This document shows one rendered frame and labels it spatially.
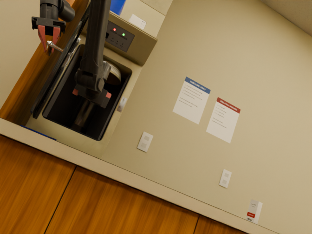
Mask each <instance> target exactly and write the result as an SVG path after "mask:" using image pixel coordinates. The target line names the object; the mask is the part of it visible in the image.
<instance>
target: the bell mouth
mask: <svg viewBox="0 0 312 234"><path fill-rule="evenodd" d="M103 61H106V62H107V63H108V64H110V65H111V67H112V68H111V70H110V73H109V75H108V77H107V80H106V81H104V82H106V83H108V84H111V85H120V84H121V70H120V69H119V67H118V66H116V65H115V64H114V63H112V62H110V61H108V60H106V59H103Z"/></svg>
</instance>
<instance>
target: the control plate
mask: <svg viewBox="0 0 312 234"><path fill-rule="evenodd" d="M114 28H115V29H116V30H115V31H114V30H113V29H114ZM106 32H107V33H109V36H108V38H105V41H106V42H108V43H110V44H112V45H113V46H115V47H117V48H119V49H121V50H122V51H124V52H127V50H128V48H129V46H130V45H131V43H132V41H133V38H134V36H135V35H134V34H132V33H130V32H128V31H126V30H125V29H123V28H121V27H119V26H118V25H116V24H114V23H112V22H111V21H109V20H108V25H107V31H106ZM123 33H124V34H125V35H124V36H123ZM112 37H113V38H114V39H112ZM117 40H118V41H119V42H117ZM122 43H124V45H122Z"/></svg>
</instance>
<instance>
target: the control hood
mask: <svg viewBox="0 0 312 234"><path fill-rule="evenodd" d="M90 2H91V0H89V2H88V5H87V7H88V6H89V4H90ZM87 7H86V9H87ZM108 20H109V21H111V22H112V23H114V24H116V25H118V26H119V27H121V28H123V29H125V30H126V31H128V32H130V33H132V34H134V35H135V36H134V38H133V41H132V43H131V45H130V46H129V48H128V50H127V52H124V51H122V50H121V49H119V48H117V47H115V46H113V45H112V44H110V43H108V42H106V41H105V43H104V45H105V46H106V47H108V48H110V49H112V50H114V51H116V52H118V53H120V54H121V55H123V56H125V57H127V58H129V59H131V60H132V61H134V62H136V63H138V64H140V65H142V66H143V65H144V64H145V62H146V61H147V59H148V57H149V55H150V54H151V52H152V50H153V48H154V47H155V45H156V43H157V41H158V38H157V37H155V36H153V35H151V34H150V33H148V32H146V31H145V30H143V29H141V28H139V27H137V26H136V25H134V24H132V23H131V22H129V21H127V20H126V19H124V18H122V17H120V16H119V15H117V14H115V13H114V12H112V11H110V13H109V19H108ZM87 26H88V20H87V22H86V24H85V26H84V28H83V30H82V32H81V33H82V34H84V35H86V33H87V30H86V29H87Z"/></svg>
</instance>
